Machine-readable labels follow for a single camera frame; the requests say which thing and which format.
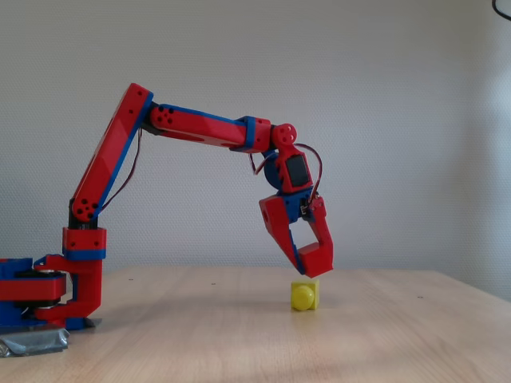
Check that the crumpled gray duct tape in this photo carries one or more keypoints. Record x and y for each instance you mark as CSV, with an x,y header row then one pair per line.
x,y
36,339

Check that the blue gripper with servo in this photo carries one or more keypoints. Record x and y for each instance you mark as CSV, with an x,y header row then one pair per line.
x,y
275,215

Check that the yellow cube with ball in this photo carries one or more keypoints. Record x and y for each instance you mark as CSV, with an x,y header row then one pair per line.
x,y
304,297

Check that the flat gray duct tape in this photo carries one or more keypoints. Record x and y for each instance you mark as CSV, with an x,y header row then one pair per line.
x,y
93,322

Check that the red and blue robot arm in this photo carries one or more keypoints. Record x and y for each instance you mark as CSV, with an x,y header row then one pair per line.
x,y
108,159

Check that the red cube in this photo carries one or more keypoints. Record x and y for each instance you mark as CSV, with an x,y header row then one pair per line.
x,y
315,263

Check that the red and blue robot base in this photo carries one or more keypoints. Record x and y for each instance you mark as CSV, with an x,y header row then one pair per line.
x,y
24,289

